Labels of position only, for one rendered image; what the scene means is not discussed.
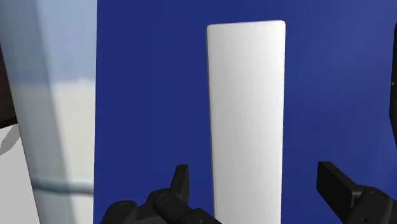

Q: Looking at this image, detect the black object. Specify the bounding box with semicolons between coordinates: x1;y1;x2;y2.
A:
389;21;397;150

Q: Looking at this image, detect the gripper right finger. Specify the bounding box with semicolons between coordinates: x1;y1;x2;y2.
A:
316;160;397;224

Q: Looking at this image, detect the blue table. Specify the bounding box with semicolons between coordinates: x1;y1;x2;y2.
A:
93;0;397;224

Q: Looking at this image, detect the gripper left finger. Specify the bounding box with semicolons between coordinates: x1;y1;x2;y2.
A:
101;164;223;224

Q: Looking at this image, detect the dark brown furniture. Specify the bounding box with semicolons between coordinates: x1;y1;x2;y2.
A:
0;45;18;129

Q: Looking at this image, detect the white long flat block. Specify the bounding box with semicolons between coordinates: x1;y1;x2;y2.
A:
205;19;287;224

